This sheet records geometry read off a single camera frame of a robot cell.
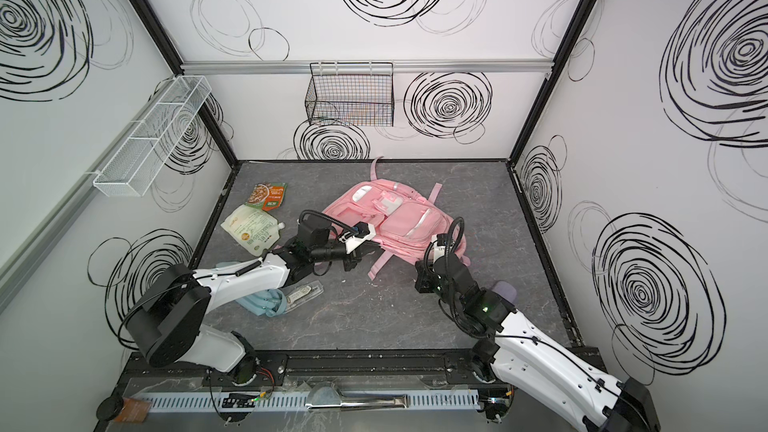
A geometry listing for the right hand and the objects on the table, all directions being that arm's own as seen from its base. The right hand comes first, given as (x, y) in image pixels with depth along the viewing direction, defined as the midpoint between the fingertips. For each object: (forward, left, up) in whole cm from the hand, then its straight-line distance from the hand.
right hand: (411, 267), depth 77 cm
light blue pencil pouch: (-7, +38, -8) cm, 39 cm away
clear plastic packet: (-3, +31, -11) cm, 33 cm away
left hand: (+6, +9, +2) cm, 11 cm away
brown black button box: (-31, +61, -4) cm, 68 cm away
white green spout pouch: (+18, +51, -12) cm, 56 cm away
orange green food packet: (+33, +51, -11) cm, 62 cm away
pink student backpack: (+16, +1, -2) cm, 16 cm away
